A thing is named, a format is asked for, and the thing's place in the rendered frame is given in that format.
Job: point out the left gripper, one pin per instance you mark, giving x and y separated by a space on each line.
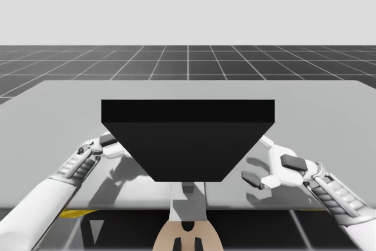
113 148

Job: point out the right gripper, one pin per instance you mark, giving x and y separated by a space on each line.
289 171

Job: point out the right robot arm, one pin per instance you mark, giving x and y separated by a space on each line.
337 196

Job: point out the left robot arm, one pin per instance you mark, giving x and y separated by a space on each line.
32 204

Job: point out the black screen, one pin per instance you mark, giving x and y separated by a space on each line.
188 142

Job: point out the grey stand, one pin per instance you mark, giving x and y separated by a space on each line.
189 204

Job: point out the tan robot part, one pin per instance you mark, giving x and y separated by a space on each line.
167 237

